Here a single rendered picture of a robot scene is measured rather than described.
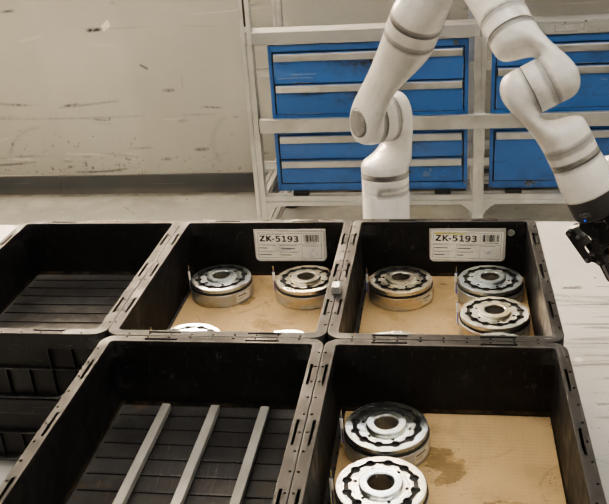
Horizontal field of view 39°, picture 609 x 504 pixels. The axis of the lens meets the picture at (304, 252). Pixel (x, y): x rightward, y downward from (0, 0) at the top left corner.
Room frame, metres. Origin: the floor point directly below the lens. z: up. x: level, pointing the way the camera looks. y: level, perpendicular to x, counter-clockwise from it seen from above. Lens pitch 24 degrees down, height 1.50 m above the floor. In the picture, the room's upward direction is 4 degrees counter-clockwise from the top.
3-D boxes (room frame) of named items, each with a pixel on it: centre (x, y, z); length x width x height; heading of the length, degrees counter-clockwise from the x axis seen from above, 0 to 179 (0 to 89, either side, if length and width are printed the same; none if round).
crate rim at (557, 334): (1.14, -0.20, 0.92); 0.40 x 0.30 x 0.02; 170
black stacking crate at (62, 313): (1.25, 0.39, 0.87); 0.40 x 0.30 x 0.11; 170
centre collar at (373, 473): (0.76, -0.07, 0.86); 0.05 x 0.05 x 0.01
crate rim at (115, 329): (1.19, 0.09, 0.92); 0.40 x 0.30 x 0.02; 170
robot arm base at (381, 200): (1.59, -0.17, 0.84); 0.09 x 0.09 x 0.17; 70
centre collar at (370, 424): (0.87, -0.08, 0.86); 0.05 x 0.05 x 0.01
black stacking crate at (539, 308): (1.14, -0.20, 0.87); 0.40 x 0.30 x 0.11; 170
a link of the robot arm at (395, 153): (1.59, -0.17, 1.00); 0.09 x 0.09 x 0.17; 29
